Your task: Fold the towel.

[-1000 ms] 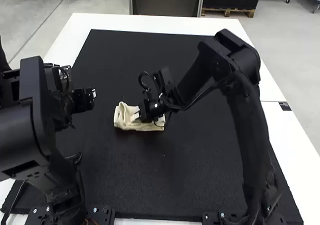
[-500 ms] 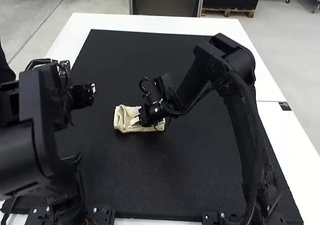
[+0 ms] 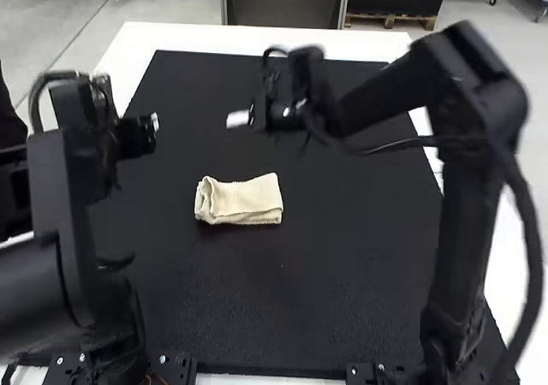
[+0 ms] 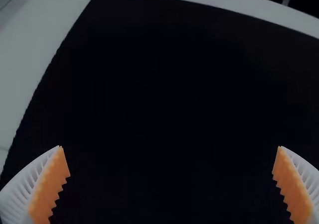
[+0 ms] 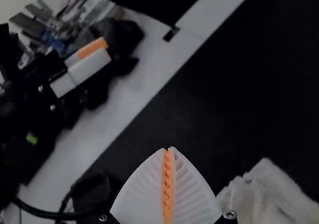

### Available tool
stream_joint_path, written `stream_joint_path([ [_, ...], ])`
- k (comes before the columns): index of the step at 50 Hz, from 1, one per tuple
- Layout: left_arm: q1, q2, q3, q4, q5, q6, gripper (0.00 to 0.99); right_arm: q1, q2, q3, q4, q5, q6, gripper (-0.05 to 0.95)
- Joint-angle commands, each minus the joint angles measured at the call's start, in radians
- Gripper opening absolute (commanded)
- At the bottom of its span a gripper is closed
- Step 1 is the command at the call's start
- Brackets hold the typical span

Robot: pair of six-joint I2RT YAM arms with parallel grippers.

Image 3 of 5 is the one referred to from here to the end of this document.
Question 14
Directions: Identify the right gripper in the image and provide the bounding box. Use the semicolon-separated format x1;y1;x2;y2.
225;93;319;133

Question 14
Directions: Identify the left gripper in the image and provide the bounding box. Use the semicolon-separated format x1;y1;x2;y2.
113;111;161;162

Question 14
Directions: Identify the pale towel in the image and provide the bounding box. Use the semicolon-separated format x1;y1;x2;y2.
194;171;285;226

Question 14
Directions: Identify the dark metal cabinet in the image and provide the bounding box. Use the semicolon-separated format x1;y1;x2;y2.
219;0;352;31

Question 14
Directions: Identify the wooden pallet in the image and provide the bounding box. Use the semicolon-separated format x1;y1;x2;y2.
343;11;439;32

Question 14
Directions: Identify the black mat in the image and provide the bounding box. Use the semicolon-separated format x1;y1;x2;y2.
8;50;519;382

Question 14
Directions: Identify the black cable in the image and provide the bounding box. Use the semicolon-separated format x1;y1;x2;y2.
337;134;548;373
27;70;82;134
261;47;293;99

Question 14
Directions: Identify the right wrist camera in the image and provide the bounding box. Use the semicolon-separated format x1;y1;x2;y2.
287;45;326;100

